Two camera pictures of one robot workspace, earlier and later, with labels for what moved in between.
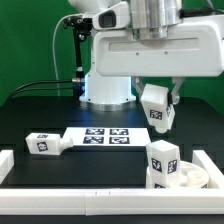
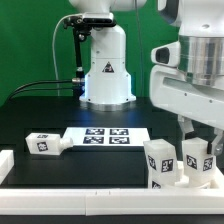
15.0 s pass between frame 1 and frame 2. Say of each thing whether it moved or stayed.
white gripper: moved
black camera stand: stayed
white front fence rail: stayed
